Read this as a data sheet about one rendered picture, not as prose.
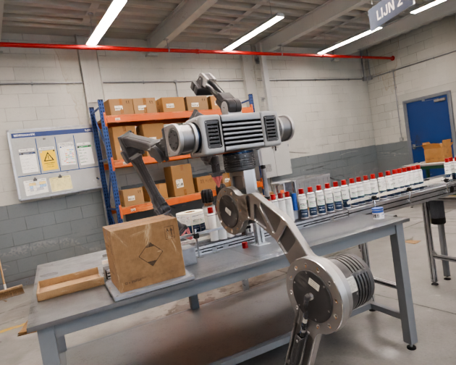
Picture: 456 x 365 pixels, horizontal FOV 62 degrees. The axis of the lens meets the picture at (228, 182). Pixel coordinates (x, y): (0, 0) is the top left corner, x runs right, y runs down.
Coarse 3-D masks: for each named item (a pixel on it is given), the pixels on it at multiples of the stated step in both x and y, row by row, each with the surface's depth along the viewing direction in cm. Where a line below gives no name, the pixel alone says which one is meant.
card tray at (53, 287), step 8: (80, 272) 206; (88, 272) 207; (96, 272) 209; (48, 280) 199; (56, 280) 201; (64, 280) 202; (72, 280) 202; (80, 280) 200; (88, 280) 183; (96, 280) 185; (40, 288) 196; (48, 288) 193; (56, 288) 177; (64, 288) 179; (72, 288) 180; (80, 288) 182; (88, 288) 183; (40, 296) 174; (48, 296) 176; (56, 296) 177
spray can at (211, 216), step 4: (208, 208) 224; (212, 208) 225; (208, 212) 224; (212, 212) 224; (208, 216) 223; (212, 216) 223; (208, 220) 224; (212, 220) 223; (208, 224) 224; (212, 224) 223; (216, 224) 226; (212, 228) 223; (212, 232) 224; (216, 232) 224; (212, 236) 224; (216, 236) 224; (212, 240) 224; (216, 240) 224
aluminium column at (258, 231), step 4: (256, 184) 220; (256, 188) 220; (256, 224) 219; (256, 228) 219; (260, 228) 221; (256, 232) 220; (260, 232) 221; (256, 236) 221; (260, 236) 220; (256, 240) 222; (260, 240) 220; (264, 240) 221
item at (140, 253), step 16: (128, 224) 175; (144, 224) 167; (160, 224) 169; (176, 224) 172; (112, 240) 160; (128, 240) 163; (144, 240) 166; (160, 240) 169; (176, 240) 172; (112, 256) 165; (128, 256) 163; (144, 256) 166; (160, 256) 169; (176, 256) 172; (112, 272) 174; (128, 272) 163; (144, 272) 166; (160, 272) 169; (176, 272) 172; (128, 288) 162
